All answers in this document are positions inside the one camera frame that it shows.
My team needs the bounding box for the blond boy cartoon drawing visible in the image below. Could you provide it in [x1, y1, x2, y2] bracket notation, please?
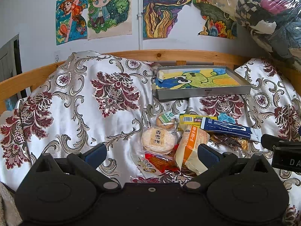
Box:
[87, 0, 132, 40]

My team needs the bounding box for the dark dried snack packet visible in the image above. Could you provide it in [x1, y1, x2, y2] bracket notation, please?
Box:
[210, 134, 242, 150]

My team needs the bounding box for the red clear snack packet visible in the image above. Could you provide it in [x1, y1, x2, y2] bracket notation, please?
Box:
[131, 144, 179, 179]

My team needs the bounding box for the light blue snack packet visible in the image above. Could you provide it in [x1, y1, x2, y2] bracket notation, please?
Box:
[218, 113, 236, 124]

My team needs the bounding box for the yellow snack bar packet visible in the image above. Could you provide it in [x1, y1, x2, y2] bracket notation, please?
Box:
[178, 114, 217, 131]

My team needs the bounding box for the round rice cracker packet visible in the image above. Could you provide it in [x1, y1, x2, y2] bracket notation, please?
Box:
[141, 127, 176, 155]

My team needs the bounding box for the plastic bag of clothes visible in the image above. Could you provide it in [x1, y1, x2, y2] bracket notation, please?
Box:
[207, 0, 300, 70]

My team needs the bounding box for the girl cartoon drawing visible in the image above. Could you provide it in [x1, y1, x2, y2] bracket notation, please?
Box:
[56, 0, 88, 45]

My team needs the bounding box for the round biscuit green label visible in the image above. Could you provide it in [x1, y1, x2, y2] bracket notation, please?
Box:
[156, 111, 177, 131]

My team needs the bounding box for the grey door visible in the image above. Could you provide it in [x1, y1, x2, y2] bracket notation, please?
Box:
[0, 35, 22, 82]

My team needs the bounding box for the floral satin sofa cover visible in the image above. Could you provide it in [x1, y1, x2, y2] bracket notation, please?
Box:
[1, 51, 300, 225]

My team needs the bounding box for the gold candy packet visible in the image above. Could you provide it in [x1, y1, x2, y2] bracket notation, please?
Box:
[236, 137, 249, 151]

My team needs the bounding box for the orange white bread packet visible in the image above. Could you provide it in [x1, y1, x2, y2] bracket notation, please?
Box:
[174, 124, 210, 175]

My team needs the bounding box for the white wall pipe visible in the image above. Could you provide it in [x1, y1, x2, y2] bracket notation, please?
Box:
[137, 0, 143, 50]

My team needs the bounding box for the torn flower drawing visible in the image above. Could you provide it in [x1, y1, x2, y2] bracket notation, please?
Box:
[192, 0, 237, 39]

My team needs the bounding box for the grey tray with drawing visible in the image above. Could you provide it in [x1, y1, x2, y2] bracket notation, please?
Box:
[152, 65, 251, 101]

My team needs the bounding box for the blue white biscuit box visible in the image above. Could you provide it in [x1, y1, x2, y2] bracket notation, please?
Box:
[201, 117, 262, 142]

